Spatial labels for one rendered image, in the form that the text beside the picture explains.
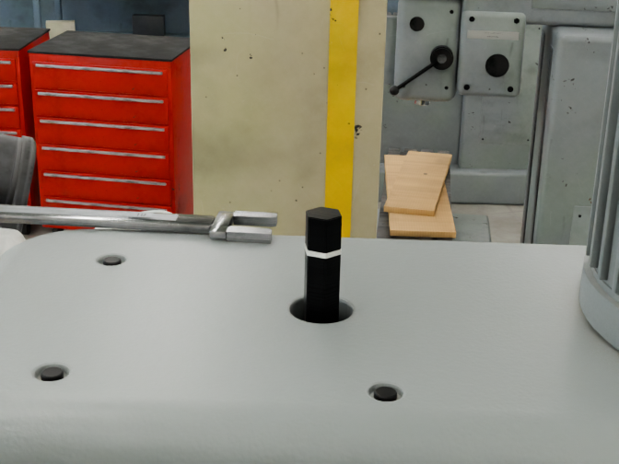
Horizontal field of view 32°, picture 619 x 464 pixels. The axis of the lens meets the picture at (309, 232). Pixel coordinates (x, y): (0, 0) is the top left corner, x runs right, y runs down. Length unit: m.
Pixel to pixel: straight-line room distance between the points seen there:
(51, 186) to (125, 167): 0.42
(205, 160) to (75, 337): 1.84
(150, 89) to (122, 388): 4.75
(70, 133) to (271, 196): 3.13
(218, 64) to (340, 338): 1.80
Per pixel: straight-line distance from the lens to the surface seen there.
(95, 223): 0.74
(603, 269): 0.61
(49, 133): 5.53
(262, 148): 2.40
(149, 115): 5.31
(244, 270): 0.67
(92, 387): 0.55
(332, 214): 0.60
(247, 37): 2.34
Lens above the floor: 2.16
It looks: 22 degrees down
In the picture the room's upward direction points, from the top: 1 degrees clockwise
